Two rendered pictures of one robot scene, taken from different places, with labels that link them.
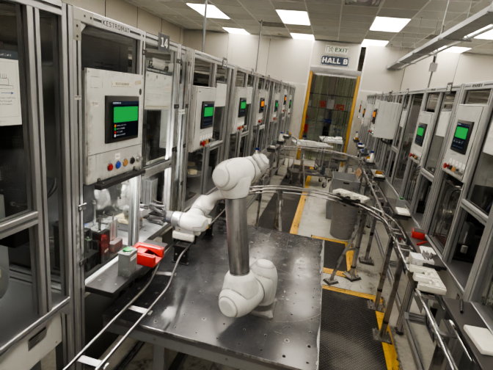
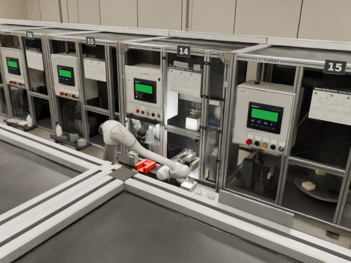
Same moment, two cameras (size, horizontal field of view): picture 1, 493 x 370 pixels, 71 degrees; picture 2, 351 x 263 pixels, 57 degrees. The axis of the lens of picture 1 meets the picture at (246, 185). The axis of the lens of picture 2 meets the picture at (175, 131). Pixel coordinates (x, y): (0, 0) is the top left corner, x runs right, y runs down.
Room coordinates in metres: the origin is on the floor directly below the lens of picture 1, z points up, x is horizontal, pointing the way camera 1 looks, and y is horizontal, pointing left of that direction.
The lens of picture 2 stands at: (2.85, -1.93, 2.34)
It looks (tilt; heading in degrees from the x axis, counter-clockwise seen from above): 21 degrees down; 111
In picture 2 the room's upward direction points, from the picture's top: 1 degrees clockwise
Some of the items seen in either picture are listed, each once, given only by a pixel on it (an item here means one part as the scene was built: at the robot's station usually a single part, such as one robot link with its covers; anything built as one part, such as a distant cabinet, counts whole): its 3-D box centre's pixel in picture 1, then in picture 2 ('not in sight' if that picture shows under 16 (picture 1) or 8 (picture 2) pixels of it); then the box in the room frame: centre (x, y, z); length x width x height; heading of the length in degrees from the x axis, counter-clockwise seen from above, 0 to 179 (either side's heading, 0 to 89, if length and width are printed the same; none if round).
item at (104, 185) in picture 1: (122, 176); (142, 118); (1.54, 0.58, 1.37); 0.36 x 0.04 x 0.04; 168
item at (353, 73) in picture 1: (327, 117); not in sight; (9.89, -2.03, 1.31); 1.36 x 0.10 x 2.62; 78
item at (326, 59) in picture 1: (334, 61); not in sight; (9.85, -1.96, 2.82); 0.75 x 0.04 x 0.25; 78
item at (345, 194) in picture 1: (350, 197); not in sight; (3.53, -1.12, 0.84); 0.37 x 0.14 x 0.10; 46
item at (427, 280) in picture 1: (422, 277); not in sight; (1.91, -1.14, 0.84); 0.37 x 0.14 x 0.10; 168
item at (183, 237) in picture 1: (193, 230); (199, 196); (2.20, 0.33, 0.84); 0.36 x 0.14 x 0.10; 168
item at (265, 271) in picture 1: (261, 280); not in sight; (1.65, -0.14, 0.85); 0.18 x 0.16 x 0.22; 147
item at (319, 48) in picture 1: (335, 55); not in sight; (9.91, -1.97, 2.96); 1.23 x 0.08 x 0.68; 78
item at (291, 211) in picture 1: (291, 191); not in sight; (6.43, -0.89, 0.01); 5.85 x 0.59 x 0.01; 168
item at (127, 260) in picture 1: (125, 260); (133, 157); (1.47, 0.53, 0.97); 0.08 x 0.08 x 0.12; 78
